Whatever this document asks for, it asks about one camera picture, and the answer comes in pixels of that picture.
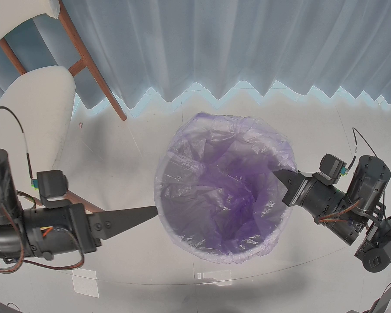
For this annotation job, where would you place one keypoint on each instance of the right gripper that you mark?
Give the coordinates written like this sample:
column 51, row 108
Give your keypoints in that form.
column 322, row 200

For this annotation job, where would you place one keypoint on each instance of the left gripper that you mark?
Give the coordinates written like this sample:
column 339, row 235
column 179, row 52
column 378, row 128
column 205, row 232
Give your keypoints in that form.
column 81, row 230

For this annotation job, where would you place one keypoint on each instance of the purple plastic bag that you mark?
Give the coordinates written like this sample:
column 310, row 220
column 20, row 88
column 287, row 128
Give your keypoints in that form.
column 228, row 191

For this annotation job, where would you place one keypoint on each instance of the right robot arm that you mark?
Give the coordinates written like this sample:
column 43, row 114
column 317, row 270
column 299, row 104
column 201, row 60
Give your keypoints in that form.
column 371, row 181

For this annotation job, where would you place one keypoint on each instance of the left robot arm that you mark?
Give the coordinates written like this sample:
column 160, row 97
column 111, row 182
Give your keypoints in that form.
column 0, row 181

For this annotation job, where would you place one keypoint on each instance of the white cushioned wooden chair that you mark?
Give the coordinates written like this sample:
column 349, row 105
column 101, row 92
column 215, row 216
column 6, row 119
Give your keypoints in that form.
column 35, row 116

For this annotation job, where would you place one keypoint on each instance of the pale blue curtain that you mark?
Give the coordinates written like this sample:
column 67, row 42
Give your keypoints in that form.
column 215, row 28

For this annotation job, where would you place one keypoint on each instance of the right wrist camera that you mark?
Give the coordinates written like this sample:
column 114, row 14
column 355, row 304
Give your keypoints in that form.
column 332, row 168

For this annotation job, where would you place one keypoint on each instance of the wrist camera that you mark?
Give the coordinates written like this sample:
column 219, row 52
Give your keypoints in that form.
column 52, row 184
column 332, row 168

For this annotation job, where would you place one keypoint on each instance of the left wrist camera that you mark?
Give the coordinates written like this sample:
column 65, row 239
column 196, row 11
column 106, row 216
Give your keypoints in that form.
column 52, row 184

